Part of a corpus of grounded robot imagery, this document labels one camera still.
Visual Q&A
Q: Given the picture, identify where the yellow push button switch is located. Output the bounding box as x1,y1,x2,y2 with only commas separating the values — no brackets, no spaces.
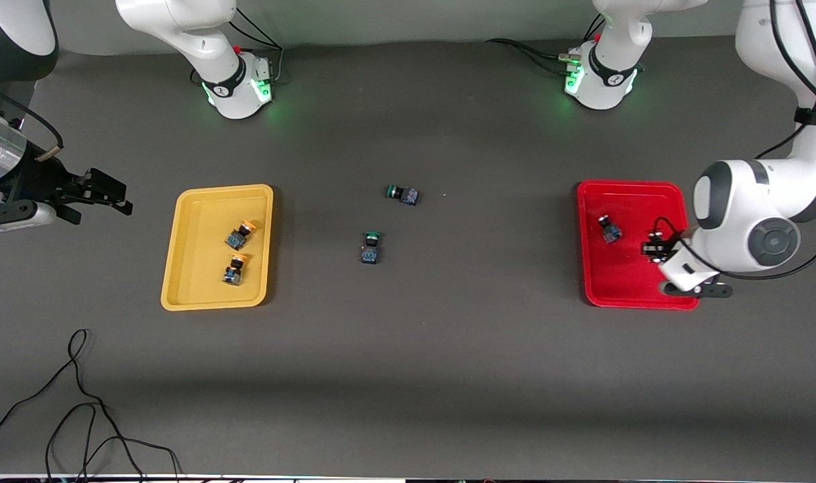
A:
224,219,258,250
222,254,248,286

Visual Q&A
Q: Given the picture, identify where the red plastic tray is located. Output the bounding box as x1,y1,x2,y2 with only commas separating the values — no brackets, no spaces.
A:
577,180,701,311

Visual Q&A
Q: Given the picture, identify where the yellow plastic tray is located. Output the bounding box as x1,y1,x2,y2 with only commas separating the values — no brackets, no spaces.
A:
161,184,275,312

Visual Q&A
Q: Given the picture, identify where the thin black loose cable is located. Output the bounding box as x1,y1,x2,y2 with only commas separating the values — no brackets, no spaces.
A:
0,329,182,482

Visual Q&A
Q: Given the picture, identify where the black right arm base cable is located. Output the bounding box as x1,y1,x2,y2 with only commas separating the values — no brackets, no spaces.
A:
228,9,285,83

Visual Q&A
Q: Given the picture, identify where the black arm base cable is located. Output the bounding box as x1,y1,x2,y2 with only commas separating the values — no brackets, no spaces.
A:
228,9,285,83
485,38,583,76

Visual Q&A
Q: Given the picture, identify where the black left arm base cable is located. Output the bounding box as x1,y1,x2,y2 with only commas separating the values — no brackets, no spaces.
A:
485,38,583,76

